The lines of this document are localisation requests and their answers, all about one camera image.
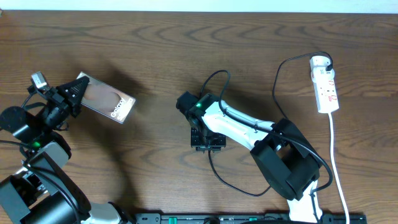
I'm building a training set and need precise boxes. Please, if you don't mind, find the bronze Galaxy smartphone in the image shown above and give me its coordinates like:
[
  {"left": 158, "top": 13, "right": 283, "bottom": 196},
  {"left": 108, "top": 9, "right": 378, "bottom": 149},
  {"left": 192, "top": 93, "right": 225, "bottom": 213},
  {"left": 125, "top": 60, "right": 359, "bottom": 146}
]
[{"left": 77, "top": 72, "right": 136, "bottom": 124}]

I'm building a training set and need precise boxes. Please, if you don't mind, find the black charging cable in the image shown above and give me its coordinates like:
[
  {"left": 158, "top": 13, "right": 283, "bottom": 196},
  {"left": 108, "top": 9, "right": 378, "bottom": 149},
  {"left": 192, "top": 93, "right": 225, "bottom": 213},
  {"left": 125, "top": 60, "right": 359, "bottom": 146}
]
[{"left": 207, "top": 51, "right": 334, "bottom": 197}]

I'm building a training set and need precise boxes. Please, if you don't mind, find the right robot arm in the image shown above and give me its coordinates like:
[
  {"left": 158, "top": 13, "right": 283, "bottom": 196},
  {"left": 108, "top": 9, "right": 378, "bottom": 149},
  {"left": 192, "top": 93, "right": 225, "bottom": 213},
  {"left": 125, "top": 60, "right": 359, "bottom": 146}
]
[{"left": 176, "top": 92, "right": 323, "bottom": 223}]

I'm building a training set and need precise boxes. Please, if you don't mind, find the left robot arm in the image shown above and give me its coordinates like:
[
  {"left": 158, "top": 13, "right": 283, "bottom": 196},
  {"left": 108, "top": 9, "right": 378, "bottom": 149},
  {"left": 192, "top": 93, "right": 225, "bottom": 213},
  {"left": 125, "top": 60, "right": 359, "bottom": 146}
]
[{"left": 1, "top": 72, "right": 136, "bottom": 223}]

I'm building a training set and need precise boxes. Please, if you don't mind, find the white USB charger plug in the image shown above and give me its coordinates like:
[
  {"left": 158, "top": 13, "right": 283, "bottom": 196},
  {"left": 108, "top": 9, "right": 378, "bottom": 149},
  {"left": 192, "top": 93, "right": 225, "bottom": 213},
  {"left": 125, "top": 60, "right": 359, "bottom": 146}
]
[{"left": 310, "top": 55, "right": 333, "bottom": 71}]

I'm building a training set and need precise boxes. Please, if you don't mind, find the white power strip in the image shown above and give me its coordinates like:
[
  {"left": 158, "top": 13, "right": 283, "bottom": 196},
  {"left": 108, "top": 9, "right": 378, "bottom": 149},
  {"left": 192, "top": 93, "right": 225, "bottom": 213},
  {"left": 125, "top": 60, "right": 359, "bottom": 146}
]
[{"left": 311, "top": 66, "right": 339, "bottom": 114}]

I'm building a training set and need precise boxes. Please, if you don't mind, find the black left camera cable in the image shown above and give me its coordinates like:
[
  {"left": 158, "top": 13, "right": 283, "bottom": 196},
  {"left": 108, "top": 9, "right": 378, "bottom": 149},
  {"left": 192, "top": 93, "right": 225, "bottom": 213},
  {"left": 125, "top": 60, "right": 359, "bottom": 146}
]
[{"left": 0, "top": 93, "right": 81, "bottom": 224}]

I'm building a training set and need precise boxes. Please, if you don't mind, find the black camera cable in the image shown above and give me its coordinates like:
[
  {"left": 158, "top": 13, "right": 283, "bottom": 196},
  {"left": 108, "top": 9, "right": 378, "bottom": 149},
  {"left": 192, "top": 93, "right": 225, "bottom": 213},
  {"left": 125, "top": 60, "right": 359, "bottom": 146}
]
[
  {"left": 198, "top": 69, "right": 334, "bottom": 223},
  {"left": 0, "top": 93, "right": 81, "bottom": 224}
]

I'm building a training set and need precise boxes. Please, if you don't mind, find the black right camera cable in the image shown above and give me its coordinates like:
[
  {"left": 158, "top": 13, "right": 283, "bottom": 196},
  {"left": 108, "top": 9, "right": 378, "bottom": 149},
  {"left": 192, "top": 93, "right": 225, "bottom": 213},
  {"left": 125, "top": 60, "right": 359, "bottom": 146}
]
[{"left": 198, "top": 69, "right": 334, "bottom": 223}]

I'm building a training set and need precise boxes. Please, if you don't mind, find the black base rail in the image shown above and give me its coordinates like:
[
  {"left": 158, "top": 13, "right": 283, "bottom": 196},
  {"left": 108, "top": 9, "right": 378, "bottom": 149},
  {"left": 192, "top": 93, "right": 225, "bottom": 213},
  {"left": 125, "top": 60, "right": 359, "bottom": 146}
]
[{"left": 135, "top": 212, "right": 368, "bottom": 224}]

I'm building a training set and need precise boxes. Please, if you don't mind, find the white power strip cord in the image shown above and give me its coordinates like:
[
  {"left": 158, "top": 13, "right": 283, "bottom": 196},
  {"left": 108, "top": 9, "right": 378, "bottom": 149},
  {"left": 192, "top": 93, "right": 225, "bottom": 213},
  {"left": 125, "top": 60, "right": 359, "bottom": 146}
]
[{"left": 327, "top": 112, "right": 351, "bottom": 224}]

